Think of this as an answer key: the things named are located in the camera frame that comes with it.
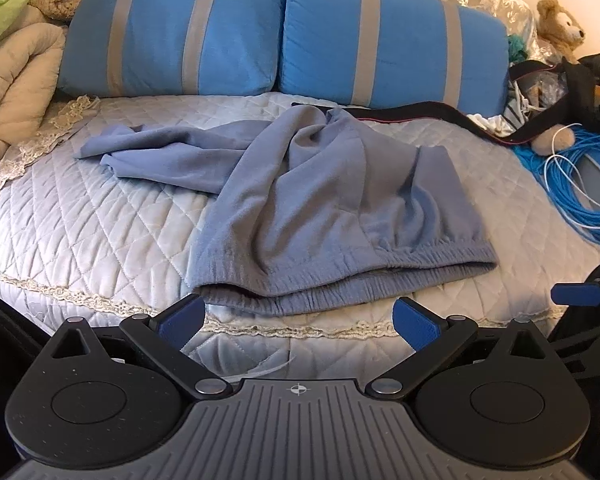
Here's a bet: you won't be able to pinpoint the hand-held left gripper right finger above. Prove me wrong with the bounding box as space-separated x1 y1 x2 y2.
365 296 551 403

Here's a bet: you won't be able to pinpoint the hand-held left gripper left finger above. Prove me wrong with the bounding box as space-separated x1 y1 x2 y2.
42 294 233 403

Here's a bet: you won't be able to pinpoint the blue-grey sweatpants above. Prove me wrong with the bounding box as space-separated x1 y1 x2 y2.
74 106 498 317

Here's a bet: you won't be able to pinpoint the beige plush toy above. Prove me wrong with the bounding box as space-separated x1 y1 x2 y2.
531 127 576 156

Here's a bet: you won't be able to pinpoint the white cloth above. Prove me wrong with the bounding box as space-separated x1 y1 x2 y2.
467 112 506 136

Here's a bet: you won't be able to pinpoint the grey striped cloth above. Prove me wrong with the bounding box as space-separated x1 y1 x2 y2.
502 80 536 126

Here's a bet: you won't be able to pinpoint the clear plastic bag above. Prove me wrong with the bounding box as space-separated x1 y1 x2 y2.
522 72 566 106

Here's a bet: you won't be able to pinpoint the teal yarn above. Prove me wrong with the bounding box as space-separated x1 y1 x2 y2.
509 34 531 63

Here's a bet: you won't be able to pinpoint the brown teddy bear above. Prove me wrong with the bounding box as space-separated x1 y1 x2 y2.
536 0 586 61

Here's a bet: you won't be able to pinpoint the blue pillow with grey stripes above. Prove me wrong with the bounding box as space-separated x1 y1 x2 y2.
55 0 288 98
276 0 511 116

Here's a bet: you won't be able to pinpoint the beige comforter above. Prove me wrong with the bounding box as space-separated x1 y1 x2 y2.
0 7 68 171

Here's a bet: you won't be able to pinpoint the blue cable coil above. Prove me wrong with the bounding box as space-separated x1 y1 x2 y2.
517 127 600 248

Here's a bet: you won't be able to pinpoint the white cable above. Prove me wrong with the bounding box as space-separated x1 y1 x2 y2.
544 122 600 233

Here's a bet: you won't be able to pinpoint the black strap with red edge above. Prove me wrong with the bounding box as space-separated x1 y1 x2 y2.
291 59 598 147

